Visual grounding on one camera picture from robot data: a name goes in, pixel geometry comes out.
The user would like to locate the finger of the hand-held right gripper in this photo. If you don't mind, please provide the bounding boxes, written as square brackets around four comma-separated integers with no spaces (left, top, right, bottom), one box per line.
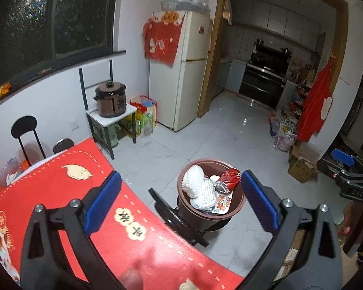
[332,149,363,179]
[317,159,353,188]

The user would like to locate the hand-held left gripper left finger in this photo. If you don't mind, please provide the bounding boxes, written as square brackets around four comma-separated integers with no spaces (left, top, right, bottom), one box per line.
[20,171,124,290]

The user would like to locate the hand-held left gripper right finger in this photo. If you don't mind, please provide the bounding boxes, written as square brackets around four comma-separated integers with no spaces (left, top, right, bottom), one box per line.
[239,170,343,290]

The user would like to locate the crushed red can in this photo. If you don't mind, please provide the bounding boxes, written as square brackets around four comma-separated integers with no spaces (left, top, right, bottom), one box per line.
[215,169,241,194]

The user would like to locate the white quilted pad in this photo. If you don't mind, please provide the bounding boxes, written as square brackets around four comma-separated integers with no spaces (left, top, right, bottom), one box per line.
[189,178,218,209]

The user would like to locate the white foam fruit net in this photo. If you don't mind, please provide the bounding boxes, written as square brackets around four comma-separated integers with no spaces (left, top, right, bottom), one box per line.
[183,165,204,198]

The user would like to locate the brown round trash bin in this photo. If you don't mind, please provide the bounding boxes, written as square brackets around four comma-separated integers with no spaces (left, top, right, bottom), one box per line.
[148,187,232,247]

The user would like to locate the person's left hand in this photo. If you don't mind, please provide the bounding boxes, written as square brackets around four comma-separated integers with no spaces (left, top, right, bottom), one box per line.
[122,268,144,290]

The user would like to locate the cardboard box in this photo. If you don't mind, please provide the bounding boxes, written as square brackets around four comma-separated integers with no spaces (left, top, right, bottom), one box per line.
[287,142,321,184]

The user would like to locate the white plastic shopping bag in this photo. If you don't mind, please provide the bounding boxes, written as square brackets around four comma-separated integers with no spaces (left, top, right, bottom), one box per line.
[271,109,298,152]

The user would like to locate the red hanging apron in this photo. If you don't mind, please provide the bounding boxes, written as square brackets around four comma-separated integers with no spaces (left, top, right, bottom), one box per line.
[296,57,335,142]

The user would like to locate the green plastic jug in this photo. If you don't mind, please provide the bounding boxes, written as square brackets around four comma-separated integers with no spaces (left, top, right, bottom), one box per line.
[107,122,121,148]

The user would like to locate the black round-back chair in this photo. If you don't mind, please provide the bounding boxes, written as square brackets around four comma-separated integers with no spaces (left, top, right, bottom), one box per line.
[53,138,76,154]
[10,115,46,170]

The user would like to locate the shelf of packaged goods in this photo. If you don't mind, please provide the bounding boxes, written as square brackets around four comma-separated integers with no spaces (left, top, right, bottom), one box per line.
[287,57,313,121]

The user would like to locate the red printed tablecloth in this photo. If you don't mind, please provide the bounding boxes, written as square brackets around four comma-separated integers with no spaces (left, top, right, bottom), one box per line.
[0,137,251,290]

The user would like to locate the colourful shopping bag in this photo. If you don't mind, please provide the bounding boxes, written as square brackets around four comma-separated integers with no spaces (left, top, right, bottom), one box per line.
[130,94,157,138]

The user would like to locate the clear plastic tub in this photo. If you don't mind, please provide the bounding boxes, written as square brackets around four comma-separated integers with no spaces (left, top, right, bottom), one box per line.
[0,157,23,192]

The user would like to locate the brown pressure cooker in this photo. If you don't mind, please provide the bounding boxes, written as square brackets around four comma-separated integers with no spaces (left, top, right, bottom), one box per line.
[94,80,128,118]

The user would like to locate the black oven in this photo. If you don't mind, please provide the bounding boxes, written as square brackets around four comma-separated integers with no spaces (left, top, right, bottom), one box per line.
[239,39,292,109]

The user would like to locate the black metal rack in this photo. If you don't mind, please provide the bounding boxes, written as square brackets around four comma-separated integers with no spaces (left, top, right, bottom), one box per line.
[79,60,138,160]

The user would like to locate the cream refrigerator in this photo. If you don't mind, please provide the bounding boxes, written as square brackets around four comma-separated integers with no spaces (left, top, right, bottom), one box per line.
[148,10,214,132]

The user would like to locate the red hanging cloth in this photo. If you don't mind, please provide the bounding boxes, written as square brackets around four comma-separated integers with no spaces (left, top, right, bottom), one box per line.
[142,10,188,67]

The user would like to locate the dark window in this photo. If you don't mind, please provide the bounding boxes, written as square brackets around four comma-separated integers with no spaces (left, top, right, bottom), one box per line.
[0,0,127,97]

